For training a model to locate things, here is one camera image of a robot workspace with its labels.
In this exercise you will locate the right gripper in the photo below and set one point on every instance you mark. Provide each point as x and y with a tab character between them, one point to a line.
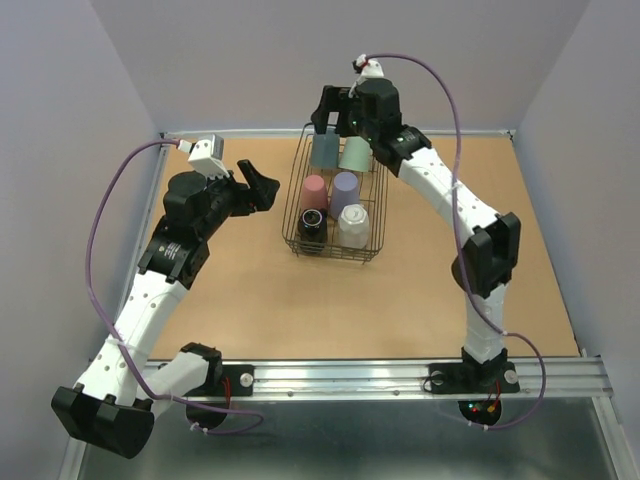
330	101

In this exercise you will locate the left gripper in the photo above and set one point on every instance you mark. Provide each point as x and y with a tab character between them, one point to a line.
263	190

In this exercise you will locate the grey mug white inside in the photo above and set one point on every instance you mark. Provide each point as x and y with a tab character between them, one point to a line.
325	150

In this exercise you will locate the green cup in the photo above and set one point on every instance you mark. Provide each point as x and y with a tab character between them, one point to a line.
355	155

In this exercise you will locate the pink cup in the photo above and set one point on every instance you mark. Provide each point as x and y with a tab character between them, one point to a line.
314	193

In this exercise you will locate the black mug white inside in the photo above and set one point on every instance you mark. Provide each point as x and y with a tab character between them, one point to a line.
312	227

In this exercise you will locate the lavender cup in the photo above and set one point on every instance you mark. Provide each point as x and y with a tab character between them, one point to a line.
345	191

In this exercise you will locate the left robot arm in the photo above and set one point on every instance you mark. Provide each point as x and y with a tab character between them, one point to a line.
113	406

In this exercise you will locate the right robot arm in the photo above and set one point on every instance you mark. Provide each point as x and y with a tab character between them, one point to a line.
487	241

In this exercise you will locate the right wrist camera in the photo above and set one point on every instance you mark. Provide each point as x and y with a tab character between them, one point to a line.
365	69

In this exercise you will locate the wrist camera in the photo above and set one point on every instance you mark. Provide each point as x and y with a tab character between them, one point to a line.
365	69
205	156

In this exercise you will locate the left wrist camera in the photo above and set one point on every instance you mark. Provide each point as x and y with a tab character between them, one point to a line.
205	156

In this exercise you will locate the black wire dish rack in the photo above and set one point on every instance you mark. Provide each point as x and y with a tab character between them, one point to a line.
373	189

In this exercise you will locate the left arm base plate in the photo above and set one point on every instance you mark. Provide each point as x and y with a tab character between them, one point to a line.
225	379

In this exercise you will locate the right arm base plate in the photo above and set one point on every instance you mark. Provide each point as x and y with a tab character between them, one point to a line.
462	378

